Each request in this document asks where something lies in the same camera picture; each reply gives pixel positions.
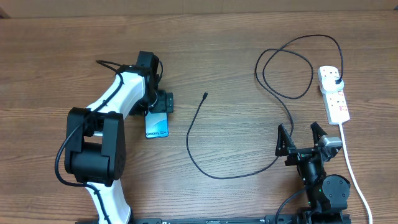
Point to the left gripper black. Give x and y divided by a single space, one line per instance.
165 102

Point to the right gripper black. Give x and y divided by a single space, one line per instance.
283 149

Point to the Samsung Galaxy smartphone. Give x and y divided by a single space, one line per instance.
156 125

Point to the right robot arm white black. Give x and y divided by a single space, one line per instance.
327 194

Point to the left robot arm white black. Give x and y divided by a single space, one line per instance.
93 154

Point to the white charger plug adapter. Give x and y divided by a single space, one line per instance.
331 84

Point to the white power strip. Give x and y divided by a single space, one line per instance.
335 102

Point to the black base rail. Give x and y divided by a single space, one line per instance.
211 220

